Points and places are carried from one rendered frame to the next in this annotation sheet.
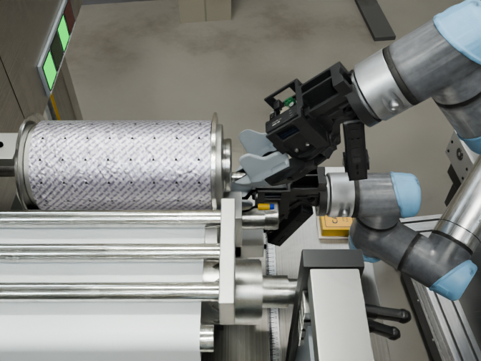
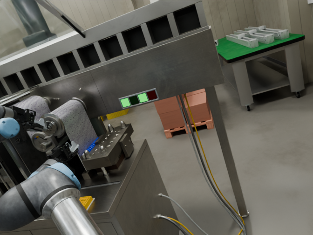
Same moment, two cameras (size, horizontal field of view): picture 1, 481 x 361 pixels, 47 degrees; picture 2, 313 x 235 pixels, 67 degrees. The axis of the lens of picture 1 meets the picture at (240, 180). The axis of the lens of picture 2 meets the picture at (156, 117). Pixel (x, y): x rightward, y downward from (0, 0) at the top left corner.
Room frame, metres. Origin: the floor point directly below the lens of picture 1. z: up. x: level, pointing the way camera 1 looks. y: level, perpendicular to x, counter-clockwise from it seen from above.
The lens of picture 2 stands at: (1.45, -0.96, 1.52)
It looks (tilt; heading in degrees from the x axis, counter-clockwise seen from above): 19 degrees down; 109
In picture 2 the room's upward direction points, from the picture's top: 20 degrees counter-clockwise
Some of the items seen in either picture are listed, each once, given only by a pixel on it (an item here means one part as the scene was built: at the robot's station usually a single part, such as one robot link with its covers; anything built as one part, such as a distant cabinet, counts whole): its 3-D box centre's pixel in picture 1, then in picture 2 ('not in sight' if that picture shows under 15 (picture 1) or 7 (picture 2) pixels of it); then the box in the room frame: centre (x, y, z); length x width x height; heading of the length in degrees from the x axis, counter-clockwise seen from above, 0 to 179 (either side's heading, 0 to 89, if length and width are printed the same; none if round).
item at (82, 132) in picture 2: not in sight; (83, 134); (0.59, 0.16, 1.11); 0.23 x 0.01 x 0.18; 90
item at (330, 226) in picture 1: (337, 219); (82, 203); (0.69, -0.20, 0.91); 0.07 x 0.07 x 0.02; 0
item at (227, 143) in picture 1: (224, 165); (50, 127); (0.53, 0.02, 1.25); 0.07 x 0.02 x 0.07; 0
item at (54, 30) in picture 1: (59, 41); (138, 99); (0.92, 0.36, 1.18); 0.25 x 0.01 x 0.07; 0
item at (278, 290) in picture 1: (291, 291); not in sight; (0.28, -0.05, 1.33); 0.06 x 0.03 x 0.03; 90
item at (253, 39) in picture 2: not in sight; (245, 59); (1.84, 3.80, 0.50); 2.73 x 1.03 x 0.99; 97
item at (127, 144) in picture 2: not in sight; (127, 145); (0.80, 0.21, 0.96); 0.10 x 0.03 x 0.11; 90
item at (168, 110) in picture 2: not in sight; (185, 100); (0.73, 2.73, 0.34); 1.15 x 0.82 x 0.68; 86
